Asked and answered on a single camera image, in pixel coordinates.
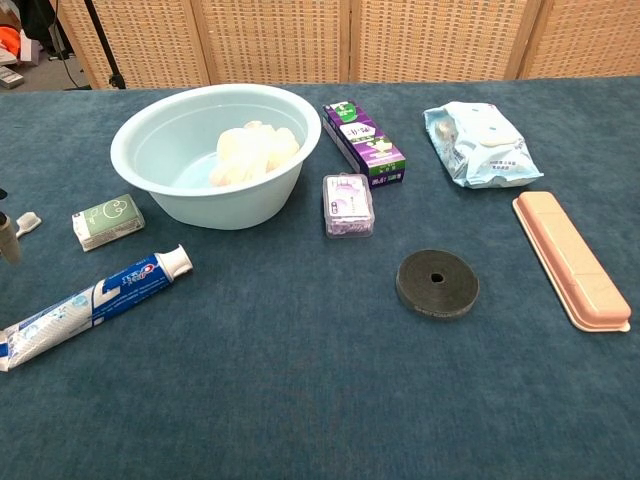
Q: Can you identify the pink bath sponge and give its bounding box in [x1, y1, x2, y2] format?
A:
[208, 119, 301, 187]

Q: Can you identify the pink toothbrush case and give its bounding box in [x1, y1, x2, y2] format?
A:
[511, 190, 633, 333]

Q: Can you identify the wicker folding screen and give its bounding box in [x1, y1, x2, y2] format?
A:
[49, 0, 640, 90]

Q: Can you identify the green white soap box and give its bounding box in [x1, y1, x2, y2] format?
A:
[71, 193, 147, 252]

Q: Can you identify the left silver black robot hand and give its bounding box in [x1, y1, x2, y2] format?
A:
[0, 188, 24, 265]

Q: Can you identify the orange cloth item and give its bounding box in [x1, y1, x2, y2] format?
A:
[0, 24, 22, 59]

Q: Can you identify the light blue plastic basin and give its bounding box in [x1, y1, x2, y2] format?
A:
[109, 83, 323, 231]

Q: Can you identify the dark blue table mat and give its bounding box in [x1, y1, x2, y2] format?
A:
[0, 75, 640, 480]

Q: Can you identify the black tape roll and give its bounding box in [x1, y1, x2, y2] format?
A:
[395, 248, 480, 321]

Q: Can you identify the clear purple floss pick box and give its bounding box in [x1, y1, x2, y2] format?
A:
[322, 173, 376, 239]

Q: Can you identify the blue white toothpaste tube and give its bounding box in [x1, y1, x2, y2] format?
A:
[0, 243, 194, 373]

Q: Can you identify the purple white carton box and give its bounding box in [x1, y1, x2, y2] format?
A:
[321, 98, 407, 190]

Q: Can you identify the black tripod stand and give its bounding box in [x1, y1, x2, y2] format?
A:
[82, 0, 127, 90]

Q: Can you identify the light blue wet wipes pack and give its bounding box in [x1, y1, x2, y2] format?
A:
[423, 100, 545, 189]

